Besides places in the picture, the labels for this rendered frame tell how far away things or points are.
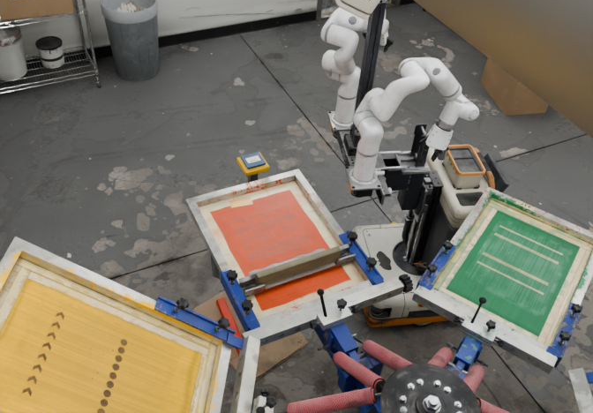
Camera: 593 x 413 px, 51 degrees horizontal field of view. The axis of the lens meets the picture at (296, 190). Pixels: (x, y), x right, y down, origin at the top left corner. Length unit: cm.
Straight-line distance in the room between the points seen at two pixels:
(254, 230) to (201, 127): 229
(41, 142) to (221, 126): 136
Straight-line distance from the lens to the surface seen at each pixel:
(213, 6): 605
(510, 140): 533
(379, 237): 379
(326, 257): 260
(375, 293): 252
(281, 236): 279
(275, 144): 483
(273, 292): 258
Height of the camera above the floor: 299
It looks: 42 degrees down
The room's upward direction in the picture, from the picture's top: 5 degrees clockwise
